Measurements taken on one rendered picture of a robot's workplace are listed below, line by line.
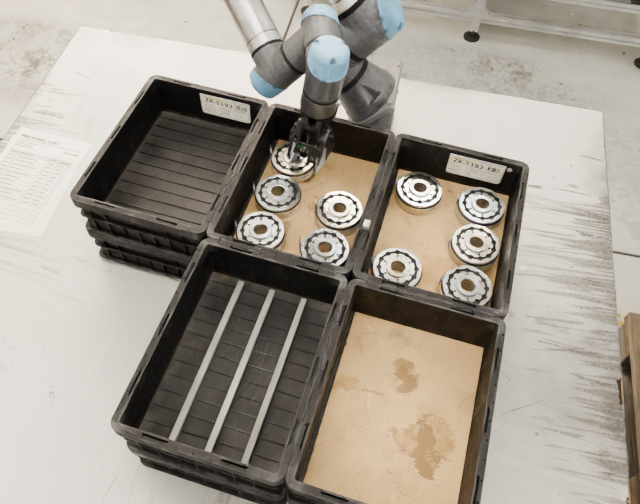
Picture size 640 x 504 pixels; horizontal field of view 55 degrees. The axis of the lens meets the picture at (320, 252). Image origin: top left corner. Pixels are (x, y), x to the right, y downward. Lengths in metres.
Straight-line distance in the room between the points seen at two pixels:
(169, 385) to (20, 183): 0.76
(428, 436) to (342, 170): 0.64
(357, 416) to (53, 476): 0.59
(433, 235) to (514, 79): 1.85
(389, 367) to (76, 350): 0.67
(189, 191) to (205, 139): 0.16
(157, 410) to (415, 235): 0.64
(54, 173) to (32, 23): 1.84
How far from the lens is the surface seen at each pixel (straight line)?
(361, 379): 1.18
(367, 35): 1.47
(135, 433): 1.07
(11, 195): 1.72
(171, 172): 1.47
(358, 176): 1.44
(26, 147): 1.82
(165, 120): 1.59
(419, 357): 1.21
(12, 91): 3.14
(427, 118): 1.79
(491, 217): 1.39
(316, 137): 1.28
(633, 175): 2.90
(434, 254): 1.34
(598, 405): 1.44
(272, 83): 1.31
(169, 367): 1.21
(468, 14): 3.22
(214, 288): 1.27
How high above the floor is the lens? 1.92
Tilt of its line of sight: 56 degrees down
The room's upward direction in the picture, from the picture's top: 3 degrees clockwise
